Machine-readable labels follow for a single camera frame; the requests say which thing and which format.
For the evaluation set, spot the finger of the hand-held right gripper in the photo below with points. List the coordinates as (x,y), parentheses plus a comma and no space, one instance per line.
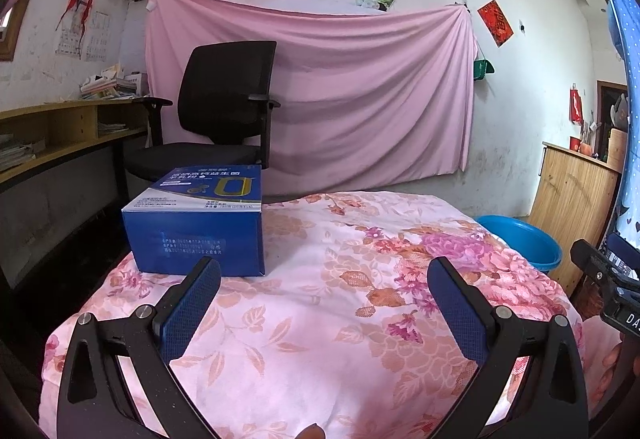
(590,259)
(625,249)

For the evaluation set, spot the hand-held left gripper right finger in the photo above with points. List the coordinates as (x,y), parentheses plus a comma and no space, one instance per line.
(462,314)

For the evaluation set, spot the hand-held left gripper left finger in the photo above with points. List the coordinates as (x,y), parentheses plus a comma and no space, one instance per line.
(192,309)

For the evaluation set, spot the blue cardboard box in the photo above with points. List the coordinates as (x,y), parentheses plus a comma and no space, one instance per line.
(200,239)

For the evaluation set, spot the person's right hand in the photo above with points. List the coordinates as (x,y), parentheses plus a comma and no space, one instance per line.
(612,364)

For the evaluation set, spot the person's left hand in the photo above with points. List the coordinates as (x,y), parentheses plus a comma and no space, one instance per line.
(310,432)

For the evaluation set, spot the wooden cabinet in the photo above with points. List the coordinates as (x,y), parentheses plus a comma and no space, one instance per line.
(575,199)

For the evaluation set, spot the blue plastic basin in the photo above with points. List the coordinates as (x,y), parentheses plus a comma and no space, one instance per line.
(525,239)

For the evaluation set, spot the brown cardboard box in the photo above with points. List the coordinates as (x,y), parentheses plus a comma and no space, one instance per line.
(617,146)

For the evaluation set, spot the small red cup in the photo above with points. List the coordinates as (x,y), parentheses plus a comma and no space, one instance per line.
(575,142)

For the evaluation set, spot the pink floral blanket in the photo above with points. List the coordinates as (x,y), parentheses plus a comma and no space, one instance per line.
(325,309)

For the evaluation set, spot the red hanging ornament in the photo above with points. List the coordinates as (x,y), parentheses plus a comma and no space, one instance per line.
(576,105)

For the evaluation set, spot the blue dotted curtain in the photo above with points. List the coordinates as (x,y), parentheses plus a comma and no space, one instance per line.
(631,94)

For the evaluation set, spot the small stack of papers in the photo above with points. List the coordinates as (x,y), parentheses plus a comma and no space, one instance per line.
(112,128)

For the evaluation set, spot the black office chair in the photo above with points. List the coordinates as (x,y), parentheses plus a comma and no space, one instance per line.
(225,89)

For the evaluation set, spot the wooden desk shelf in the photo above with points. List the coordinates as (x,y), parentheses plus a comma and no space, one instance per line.
(60,119)

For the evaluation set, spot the large stack of papers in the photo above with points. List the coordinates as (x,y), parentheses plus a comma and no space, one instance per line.
(17,154)

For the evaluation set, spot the pink hanging cloth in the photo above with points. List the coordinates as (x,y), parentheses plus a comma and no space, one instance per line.
(360,99)

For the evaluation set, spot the stack of books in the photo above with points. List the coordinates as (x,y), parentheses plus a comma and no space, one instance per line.
(112,84)

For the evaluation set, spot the red paper square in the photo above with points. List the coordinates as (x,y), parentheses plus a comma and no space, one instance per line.
(495,21)

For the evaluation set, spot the dark door frame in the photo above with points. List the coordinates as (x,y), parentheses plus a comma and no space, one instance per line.
(604,116)

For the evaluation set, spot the wall calendar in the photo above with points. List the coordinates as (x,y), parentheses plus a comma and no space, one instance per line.
(85,39)

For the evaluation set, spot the wooden window frame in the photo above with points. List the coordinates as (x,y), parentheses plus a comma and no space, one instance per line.
(12,19)

